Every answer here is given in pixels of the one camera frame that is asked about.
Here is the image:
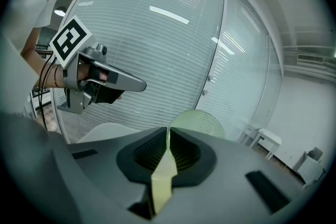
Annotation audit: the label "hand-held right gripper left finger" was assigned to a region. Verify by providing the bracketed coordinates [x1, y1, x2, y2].
[66, 126, 168, 221]

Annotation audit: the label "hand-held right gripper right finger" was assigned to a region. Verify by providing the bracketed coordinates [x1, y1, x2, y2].
[154, 127, 307, 224]

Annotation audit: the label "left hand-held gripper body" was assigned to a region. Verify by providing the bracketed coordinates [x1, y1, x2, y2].
[49, 15, 124, 115]

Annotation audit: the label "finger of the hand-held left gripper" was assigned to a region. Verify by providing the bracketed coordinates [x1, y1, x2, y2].
[106, 63, 148, 93]

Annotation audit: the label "translucent green cup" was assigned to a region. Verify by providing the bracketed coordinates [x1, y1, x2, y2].
[151, 109, 226, 215]

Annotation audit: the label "person's left forearm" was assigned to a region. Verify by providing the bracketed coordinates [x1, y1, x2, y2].
[20, 26, 66, 89]

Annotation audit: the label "person's left hand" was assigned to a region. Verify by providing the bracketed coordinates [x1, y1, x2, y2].
[77, 62, 124, 105]

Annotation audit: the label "round ceiling lamp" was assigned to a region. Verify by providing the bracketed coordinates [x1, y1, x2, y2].
[54, 5, 67, 17]

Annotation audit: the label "small white table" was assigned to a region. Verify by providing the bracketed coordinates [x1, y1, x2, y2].
[250, 127, 283, 161]

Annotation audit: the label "grey box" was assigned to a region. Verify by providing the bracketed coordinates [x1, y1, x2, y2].
[296, 146, 327, 189]

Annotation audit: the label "thin black bracelet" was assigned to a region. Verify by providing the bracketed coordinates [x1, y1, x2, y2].
[53, 63, 61, 88]

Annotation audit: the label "black cable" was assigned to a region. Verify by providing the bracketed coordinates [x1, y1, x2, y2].
[37, 56, 57, 132]

